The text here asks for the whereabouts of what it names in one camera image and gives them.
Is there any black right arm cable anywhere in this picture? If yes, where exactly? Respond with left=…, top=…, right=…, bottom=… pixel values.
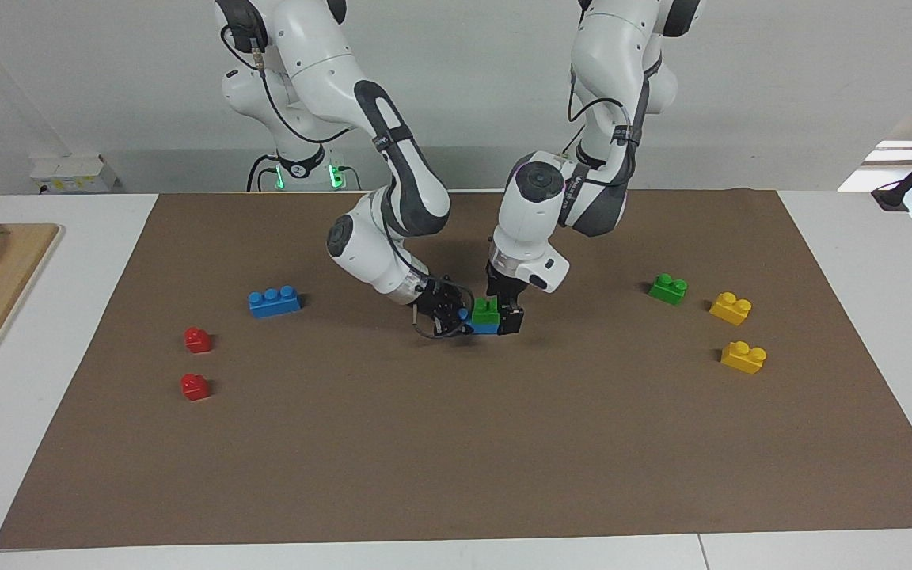
left=221, top=22, right=457, bottom=341

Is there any white wall box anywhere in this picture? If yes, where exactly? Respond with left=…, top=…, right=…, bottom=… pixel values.
left=29, top=154, right=119, bottom=194

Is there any blue three-stud block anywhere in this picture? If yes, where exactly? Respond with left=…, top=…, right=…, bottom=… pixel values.
left=459, top=308, right=502, bottom=336
left=248, top=285, right=302, bottom=319

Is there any brown table mat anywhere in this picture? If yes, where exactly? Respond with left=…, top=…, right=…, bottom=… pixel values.
left=0, top=188, right=912, bottom=550

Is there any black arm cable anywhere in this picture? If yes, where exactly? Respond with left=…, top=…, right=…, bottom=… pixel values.
left=221, top=22, right=457, bottom=341
left=553, top=47, right=663, bottom=191

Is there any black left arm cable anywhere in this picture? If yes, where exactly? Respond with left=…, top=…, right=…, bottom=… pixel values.
left=553, top=47, right=663, bottom=191

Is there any yellow two-stud block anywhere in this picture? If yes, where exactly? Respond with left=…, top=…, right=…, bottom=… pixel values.
left=720, top=340, right=767, bottom=375
left=709, top=291, right=753, bottom=327

